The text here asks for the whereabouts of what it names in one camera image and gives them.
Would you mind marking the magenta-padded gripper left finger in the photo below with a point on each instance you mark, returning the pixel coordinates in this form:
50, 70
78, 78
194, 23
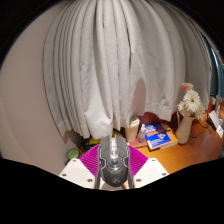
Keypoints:
76, 171

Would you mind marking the black grey computer mouse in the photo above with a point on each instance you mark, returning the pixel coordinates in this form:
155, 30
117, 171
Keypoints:
113, 163

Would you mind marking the white flower bouquet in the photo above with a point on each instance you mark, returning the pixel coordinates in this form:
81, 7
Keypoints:
192, 101

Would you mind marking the blue book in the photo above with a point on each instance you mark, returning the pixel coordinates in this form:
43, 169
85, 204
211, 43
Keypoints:
158, 140

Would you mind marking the cream ceramic jug vase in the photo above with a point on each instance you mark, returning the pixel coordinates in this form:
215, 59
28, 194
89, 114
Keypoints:
184, 130

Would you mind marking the white pleated curtain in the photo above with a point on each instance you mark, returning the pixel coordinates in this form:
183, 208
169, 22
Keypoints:
113, 60

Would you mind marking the dark green mug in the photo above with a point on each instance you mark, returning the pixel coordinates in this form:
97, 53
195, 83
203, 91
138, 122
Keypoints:
72, 154

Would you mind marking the cream lidded tumbler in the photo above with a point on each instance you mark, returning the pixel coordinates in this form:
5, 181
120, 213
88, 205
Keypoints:
132, 130

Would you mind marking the clear spray bottle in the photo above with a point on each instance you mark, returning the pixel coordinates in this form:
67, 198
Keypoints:
142, 135

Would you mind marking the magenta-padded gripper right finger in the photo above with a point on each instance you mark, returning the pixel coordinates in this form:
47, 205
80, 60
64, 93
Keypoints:
150, 171

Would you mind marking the white flat device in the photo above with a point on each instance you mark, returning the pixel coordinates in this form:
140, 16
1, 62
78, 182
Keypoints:
215, 121

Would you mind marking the red-brown book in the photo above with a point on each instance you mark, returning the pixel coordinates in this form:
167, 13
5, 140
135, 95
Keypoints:
138, 144

